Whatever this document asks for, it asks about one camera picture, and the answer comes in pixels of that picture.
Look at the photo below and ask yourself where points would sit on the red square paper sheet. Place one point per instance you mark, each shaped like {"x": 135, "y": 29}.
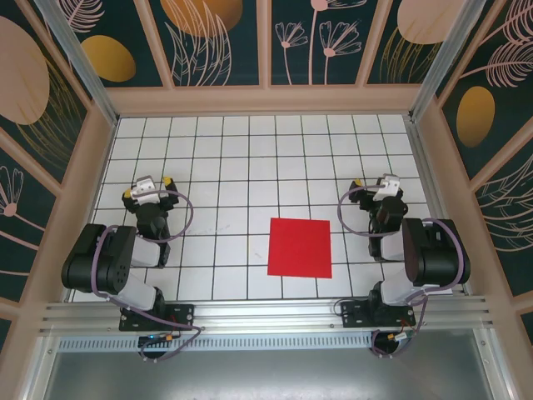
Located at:
{"x": 300, "y": 248}

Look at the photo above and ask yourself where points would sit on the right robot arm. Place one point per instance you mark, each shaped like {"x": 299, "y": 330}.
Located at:
{"x": 391, "y": 291}

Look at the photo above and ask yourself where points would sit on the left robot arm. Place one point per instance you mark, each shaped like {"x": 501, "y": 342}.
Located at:
{"x": 137, "y": 291}

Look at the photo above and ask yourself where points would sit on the yellow power connector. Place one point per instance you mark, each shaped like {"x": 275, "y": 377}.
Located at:
{"x": 168, "y": 338}
{"x": 393, "y": 336}

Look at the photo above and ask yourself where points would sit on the grey metal panel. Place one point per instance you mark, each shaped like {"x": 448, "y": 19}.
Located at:
{"x": 266, "y": 375}

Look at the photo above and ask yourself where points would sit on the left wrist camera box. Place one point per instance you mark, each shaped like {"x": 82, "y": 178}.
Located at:
{"x": 145, "y": 189}

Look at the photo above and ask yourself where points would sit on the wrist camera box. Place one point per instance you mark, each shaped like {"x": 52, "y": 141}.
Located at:
{"x": 145, "y": 189}
{"x": 386, "y": 187}

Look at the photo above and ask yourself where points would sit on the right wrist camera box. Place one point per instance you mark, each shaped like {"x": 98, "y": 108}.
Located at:
{"x": 386, "y": 187}

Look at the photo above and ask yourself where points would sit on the aluminium side rail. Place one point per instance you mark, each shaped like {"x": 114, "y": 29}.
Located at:
{"x": 433, "y": 200}

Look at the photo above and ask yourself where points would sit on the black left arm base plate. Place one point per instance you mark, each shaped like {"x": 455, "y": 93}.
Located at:
{"x": 179, "y": 316}

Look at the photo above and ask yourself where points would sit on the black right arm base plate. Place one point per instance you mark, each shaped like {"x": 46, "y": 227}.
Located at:
{"x": 354, "y": 314}

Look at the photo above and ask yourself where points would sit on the aluminium frame post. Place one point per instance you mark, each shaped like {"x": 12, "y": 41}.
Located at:
{"x": 83, "y": 66}
{"x": 445, "y": 54}

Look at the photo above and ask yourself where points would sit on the aluminium mounting rail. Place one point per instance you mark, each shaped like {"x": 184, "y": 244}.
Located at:
{"x": 266, "y": 312}

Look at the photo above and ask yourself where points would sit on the aluminium frame bar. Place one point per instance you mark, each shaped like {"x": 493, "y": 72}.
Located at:
{"x": 495, "y": 366}
{"x": 39, "y": 371}

